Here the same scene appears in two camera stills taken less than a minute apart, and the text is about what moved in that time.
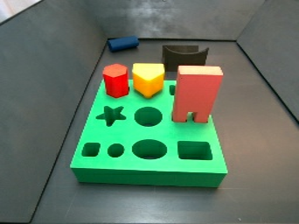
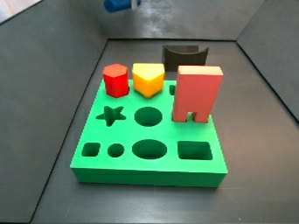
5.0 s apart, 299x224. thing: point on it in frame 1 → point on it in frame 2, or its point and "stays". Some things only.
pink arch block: x=197 y=92 stays
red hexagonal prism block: x=117 y=80 stays
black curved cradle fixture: x=182 y=55 stays
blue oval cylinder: x=123 y=43 → x=117 y=5
